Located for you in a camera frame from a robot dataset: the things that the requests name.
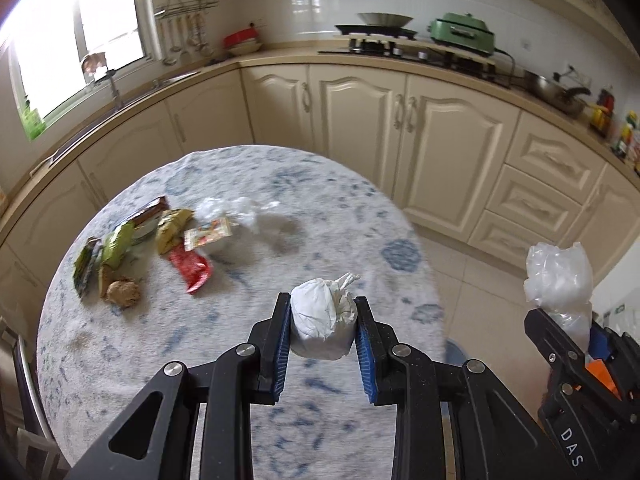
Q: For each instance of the orange plastic bag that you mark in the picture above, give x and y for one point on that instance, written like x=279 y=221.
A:
x=600 y=372

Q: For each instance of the clear plastic bag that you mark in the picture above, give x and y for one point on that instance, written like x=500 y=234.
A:
x=560 y=280

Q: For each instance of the green electric cooker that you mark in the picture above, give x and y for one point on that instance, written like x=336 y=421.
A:
x=462 y=35

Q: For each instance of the kitchen window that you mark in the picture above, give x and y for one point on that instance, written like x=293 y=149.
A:
x=100 y=10

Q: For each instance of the dark green snack packet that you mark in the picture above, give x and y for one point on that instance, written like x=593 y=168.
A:
x=85 y=267

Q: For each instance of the cream cabinet drawer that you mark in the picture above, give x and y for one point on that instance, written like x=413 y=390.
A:
x=535 y=202
x=555 y=157
x=510 y=240

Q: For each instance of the white paper ball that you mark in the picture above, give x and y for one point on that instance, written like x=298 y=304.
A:
x=320 y=320

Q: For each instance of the clear printed sachet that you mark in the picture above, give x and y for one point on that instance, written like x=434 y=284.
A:
x=207 y=232

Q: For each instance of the brown and blue snack wrapper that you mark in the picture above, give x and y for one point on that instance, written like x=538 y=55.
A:
x=152 y=208

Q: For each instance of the red snack packet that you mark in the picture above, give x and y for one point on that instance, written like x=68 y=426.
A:
x=192 y=270

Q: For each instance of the steel sink faucet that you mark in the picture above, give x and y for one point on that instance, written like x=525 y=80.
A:
x=115 y=87

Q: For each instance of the cream lower kitchen cabinets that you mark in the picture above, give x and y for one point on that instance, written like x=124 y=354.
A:
x=350 y=125

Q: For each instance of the row of condiment bottles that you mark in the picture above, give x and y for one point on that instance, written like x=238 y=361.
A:
x=602 y=110

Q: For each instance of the white double wall socket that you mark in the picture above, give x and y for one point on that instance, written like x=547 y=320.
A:
x=577 y=76

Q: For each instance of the green bottle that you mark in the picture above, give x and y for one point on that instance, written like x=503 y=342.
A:
x=32 y=121

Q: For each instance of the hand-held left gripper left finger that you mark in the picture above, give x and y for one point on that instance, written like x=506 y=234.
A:
x=282 y=345

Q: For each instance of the white plastic stool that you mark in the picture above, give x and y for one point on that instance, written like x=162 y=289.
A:
x=30 y=442

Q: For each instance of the small dark lid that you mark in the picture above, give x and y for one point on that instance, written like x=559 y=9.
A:
x=216 y=60

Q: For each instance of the steel wok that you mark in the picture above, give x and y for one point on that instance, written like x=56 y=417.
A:
x=385 y=19

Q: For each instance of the chair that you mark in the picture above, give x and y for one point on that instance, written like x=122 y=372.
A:
x=27 y=375

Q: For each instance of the silver foil wrapper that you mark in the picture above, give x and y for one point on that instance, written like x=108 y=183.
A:
x=145 y=232

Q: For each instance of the yellow-olive snack packet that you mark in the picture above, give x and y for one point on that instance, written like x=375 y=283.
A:
x=172 y=230

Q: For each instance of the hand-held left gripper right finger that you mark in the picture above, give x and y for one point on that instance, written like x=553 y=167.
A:
x=365 y=355

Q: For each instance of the brown cloth on faucet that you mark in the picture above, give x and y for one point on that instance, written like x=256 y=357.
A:
x=95 y=63

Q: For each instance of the wall utensil rack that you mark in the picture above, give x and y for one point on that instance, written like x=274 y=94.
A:
x=185 y=7

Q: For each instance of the stainless steel sink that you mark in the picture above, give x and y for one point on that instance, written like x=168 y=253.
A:
x=172 y=79

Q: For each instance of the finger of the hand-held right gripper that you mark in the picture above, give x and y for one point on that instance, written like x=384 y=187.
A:
x=600 y=342
x=555 y=345

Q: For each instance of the clear plastic wrap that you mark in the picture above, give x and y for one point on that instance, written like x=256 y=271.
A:
x=227 y=210

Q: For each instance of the red plastic container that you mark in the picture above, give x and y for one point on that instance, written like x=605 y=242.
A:
x=242 y=37

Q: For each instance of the light green snack packet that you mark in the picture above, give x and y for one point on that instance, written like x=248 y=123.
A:
x=117 y=245

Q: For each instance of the white bowl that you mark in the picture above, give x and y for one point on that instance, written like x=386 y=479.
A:
x=246 y=49

